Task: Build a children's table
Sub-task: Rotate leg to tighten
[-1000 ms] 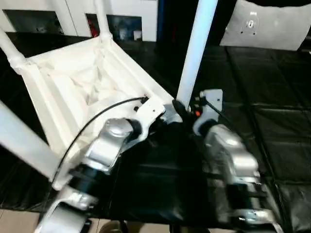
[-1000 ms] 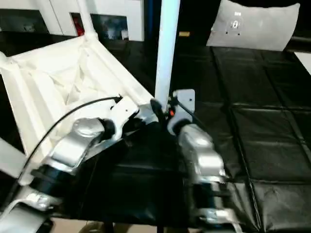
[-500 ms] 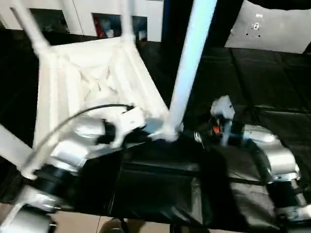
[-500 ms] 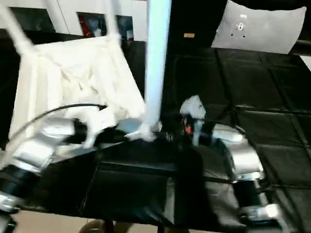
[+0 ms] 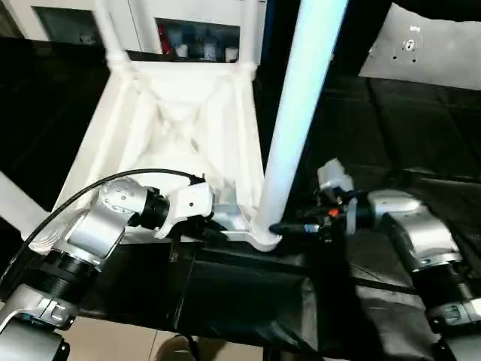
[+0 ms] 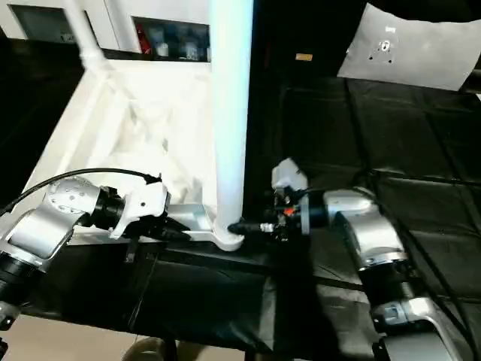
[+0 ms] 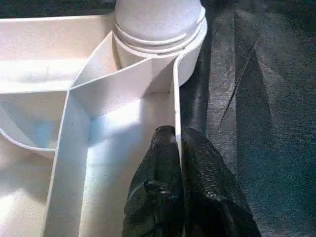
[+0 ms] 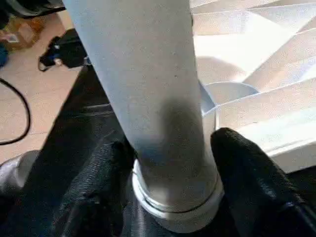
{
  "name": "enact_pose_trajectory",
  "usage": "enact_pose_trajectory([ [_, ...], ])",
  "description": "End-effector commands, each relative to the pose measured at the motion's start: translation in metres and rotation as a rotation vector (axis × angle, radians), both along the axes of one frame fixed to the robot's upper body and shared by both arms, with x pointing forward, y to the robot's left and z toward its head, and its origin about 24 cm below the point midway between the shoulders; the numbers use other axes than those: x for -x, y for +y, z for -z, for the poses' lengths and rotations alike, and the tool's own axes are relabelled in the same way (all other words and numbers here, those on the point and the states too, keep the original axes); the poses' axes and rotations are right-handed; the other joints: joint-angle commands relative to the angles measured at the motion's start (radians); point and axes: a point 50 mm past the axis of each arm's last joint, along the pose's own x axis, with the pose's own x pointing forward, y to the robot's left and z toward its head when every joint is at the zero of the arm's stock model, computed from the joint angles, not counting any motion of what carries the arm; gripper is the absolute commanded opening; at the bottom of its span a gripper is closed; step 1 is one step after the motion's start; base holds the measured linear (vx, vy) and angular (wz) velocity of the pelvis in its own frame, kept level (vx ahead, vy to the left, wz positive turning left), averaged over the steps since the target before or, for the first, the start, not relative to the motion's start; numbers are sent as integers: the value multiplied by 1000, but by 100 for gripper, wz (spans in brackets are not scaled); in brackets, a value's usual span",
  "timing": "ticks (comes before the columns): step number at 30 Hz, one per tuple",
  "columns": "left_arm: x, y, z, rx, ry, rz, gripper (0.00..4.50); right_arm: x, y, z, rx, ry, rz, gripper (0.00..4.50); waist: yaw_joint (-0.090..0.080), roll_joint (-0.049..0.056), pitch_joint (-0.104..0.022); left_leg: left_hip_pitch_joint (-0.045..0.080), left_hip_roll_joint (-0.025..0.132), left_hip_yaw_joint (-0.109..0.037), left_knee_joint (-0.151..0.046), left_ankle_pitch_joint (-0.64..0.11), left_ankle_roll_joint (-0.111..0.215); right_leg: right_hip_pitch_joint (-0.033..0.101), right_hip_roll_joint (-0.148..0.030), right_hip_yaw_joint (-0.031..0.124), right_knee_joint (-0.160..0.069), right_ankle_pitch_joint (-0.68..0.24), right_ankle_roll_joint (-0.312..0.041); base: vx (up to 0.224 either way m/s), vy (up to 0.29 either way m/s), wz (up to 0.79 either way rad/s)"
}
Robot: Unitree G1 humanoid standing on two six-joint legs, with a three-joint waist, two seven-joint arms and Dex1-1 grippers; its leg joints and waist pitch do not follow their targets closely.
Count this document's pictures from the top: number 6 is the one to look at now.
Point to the white plastic bottle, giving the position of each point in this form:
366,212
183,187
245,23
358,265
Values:
162,49
189,50

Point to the white plastic table leg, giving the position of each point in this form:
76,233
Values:
84,34
231,113

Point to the white glass-door cabinet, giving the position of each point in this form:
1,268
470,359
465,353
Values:
112,22

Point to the red bottle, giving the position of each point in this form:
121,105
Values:
144,37

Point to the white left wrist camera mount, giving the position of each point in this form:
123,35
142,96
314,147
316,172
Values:
146,199

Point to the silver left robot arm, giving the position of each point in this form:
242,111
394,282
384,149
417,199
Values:
41,233

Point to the small gold label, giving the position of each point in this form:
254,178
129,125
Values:
304,57

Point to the dark left robot foot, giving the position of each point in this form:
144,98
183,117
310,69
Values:
146,349

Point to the white curved plastic panel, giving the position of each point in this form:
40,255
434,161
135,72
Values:
432,56

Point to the white plastic table top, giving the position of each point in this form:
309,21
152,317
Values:
94,113

